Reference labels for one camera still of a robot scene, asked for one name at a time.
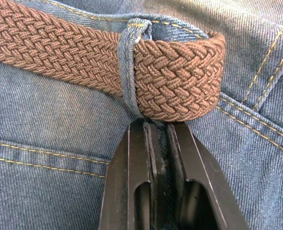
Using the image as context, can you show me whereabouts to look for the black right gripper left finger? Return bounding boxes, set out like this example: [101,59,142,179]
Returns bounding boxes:
[98,118,166,230]

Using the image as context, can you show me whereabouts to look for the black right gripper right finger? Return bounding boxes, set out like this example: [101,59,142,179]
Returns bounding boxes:
[166,122,249,230]

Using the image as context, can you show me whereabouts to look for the blue denim shorts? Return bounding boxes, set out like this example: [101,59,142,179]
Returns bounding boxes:
[0,0,283,230]

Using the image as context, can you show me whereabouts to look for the brown braided belt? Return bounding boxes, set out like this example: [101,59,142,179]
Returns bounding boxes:
[0,0,226,123]

